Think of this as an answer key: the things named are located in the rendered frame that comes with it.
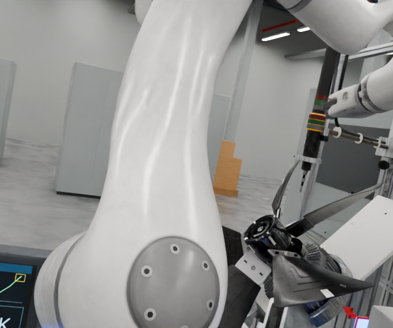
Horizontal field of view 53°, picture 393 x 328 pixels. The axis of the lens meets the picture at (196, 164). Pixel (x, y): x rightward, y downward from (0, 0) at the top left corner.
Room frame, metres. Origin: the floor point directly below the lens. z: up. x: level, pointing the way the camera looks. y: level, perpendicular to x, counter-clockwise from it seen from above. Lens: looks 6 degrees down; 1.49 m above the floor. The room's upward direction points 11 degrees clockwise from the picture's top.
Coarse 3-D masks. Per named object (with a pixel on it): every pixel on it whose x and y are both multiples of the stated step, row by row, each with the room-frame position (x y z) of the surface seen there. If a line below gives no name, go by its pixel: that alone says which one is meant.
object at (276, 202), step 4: (296, 164) 1.37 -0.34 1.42; (292, 168) 1.39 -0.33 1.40; (288, 172) 1.42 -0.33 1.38; (292, 172) 1.34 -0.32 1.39; (288, 176) 1.36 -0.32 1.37; (284, 180) 1.40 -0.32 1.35; (288, 180) 1.31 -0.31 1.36; (280, 184) 1.47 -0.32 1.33; (284, 184) 1.34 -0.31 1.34; (280, 188) 1.42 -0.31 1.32; (284, 188) 1.29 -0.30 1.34; (280, 192) 1.35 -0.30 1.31; (276, 196) 1.47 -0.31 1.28; (280, 196) 1.30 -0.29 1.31; (276, 200) 1.43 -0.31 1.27; (280, 200) 1.26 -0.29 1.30; (272, 204) 1.49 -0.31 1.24; (276, 204) 1.40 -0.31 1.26; (276, 208) 1.26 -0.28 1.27; (276, 212) 1.29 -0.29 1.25
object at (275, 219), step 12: (264, 216) 1.19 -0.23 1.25; (276, 216) 1.15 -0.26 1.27; (252, 228) 1.17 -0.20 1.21; (264, 228) 1.14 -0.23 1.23; (276, 228) 1.10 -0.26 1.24; (252, 240) 1.11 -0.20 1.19; (264, 240) 1.09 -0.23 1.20; (276, 240) 1.10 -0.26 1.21; (288, 240) 1.12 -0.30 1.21; (300, 240) 1.16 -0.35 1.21; (264, 252) 1.10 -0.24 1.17; (300, 252) 1.11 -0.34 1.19
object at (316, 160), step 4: (324, 128) 1.07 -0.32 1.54; (328, 128) 1.09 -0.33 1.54; (324, 132) 1.08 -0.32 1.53; (328, 132) 1.09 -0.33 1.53; (320, 136) 1.07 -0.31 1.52; (324, 136) 1.07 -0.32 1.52; (320, 140) 1.07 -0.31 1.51; (324, 140) 1.07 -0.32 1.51; (320, 144) 1.07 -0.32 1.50; (320, 148) 1.07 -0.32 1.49; (316, 152) 1.07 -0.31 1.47; (320, 152) 1.08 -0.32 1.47; (296, 156) 1.06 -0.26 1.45; (300, 156) 1.04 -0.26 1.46; (304, 156) 1.04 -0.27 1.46; (316, 156) 1.07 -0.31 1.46; (304, 160) 1.03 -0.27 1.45; (308, 160) 1.03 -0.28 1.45; (312, 160) 1.03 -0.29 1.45; (316, 160) 1.03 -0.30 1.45; (320, 160) 1.04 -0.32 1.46
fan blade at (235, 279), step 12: (228, 276) 1.10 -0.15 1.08; (240, 276) 1.10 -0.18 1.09; (228, 288) 1.07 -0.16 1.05; (240, 288) 1.07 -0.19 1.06; (252, 288) 1.07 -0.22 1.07; (228, 300) 1.05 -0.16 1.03; (240, 300) 1.05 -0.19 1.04; (252, 300) 1.05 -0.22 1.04; (228, 312) 1.03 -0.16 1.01; (240, 312) 1.03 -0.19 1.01; (228, 324) 1.01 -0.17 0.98; (240, 324) 1.01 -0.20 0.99
